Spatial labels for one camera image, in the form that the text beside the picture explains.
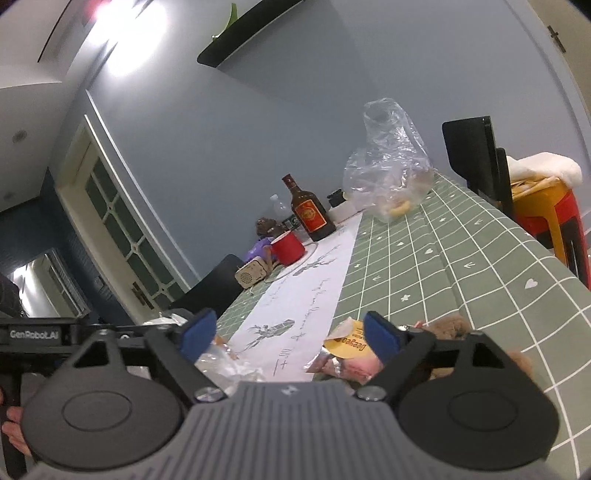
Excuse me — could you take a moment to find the small wooden radio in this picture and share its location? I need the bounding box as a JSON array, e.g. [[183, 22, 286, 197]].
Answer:
[[234, 256, 273, 291]]

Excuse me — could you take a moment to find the pink foil packet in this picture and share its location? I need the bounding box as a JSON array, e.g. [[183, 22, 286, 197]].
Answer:
[[304, 350, 385, 385]]

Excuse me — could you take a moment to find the black dining chair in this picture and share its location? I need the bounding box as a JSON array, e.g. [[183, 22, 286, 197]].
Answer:
[[168, 253, 246, 325], [442, 116, 516, 219]]

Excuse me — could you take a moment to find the brown plush toy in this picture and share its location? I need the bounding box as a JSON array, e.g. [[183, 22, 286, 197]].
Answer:
[[414, 313, 533, 385]]

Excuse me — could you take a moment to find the small brown figurine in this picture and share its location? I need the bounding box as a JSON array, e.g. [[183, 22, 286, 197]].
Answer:
[[256, 216, 285, 239]]

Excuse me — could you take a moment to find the clear plastic water bottle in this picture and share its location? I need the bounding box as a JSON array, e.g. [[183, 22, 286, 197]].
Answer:
[[269, 194, 297, 232]]

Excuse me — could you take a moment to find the bathroom mirror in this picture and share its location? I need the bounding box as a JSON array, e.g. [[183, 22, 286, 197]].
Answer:
[[8, 248, 89, 319]]

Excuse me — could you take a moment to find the green checked tablecloth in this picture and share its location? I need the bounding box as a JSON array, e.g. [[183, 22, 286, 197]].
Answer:
[[215, 171, 591, 480]]

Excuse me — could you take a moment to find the green plant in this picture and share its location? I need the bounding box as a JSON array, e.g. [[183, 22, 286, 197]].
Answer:
[[216, 2, 242, 36]]

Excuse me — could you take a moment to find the dark bottle with red label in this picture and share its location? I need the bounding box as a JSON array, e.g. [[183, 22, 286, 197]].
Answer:
[[281, 174, 338, 243]]

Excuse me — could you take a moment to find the crumpled clear plastic bag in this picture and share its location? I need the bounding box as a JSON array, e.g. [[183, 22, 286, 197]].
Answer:
[[194, 335, 267, 385]]

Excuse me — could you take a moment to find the yellow snack packet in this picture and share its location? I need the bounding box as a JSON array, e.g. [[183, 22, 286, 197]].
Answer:
[[322, 316, 371, 359]]

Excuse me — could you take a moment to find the black wall shelf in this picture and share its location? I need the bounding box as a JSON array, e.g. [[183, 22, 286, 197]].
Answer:
[[197, 0, 334, 67]]

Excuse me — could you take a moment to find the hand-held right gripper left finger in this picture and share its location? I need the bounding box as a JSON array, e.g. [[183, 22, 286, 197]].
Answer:
[[69, 308, 230, 409]]

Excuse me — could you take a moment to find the white glass panel door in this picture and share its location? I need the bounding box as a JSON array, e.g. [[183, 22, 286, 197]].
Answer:
[[54, 114, 202, 325]]

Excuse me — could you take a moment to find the white rectangular container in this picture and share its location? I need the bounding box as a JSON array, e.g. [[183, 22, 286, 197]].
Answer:
[[330, 200, 363, 223]]

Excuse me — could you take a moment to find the purple cloth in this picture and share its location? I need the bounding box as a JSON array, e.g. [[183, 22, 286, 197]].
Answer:
[[245, 237, 273, 262]]

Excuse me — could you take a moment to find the red mug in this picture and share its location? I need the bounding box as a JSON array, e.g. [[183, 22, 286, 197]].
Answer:
[[270, 231, 307, 267]]

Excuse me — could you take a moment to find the brass door handle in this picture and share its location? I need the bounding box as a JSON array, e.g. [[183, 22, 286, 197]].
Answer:
[[130, 282, 155, 309]]

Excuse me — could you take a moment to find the large clear plastic bag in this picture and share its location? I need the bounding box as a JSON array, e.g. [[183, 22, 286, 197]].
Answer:
[[342, 98, 436, 225]]

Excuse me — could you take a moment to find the person's left hand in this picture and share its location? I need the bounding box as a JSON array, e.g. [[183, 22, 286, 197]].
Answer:
[[0, 387, 34, 459]]

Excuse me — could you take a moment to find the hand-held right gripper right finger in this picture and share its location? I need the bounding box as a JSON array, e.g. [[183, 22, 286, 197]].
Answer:
[[353, 311, 509, 409]]

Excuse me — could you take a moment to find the white printed table runner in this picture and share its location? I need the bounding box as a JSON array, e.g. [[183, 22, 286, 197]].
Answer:
[[228, 215, 366, 384]]

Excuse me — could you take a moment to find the yellow and red stool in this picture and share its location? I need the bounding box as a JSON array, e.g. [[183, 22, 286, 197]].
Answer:
[[512, 178, 591, 278]]

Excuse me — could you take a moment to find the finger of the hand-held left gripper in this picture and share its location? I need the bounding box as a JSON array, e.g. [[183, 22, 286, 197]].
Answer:
[[92, 322, 188, 341]]

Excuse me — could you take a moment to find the white towel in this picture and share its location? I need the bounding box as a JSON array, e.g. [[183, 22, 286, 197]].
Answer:
[[505, 151, 584, 186]]

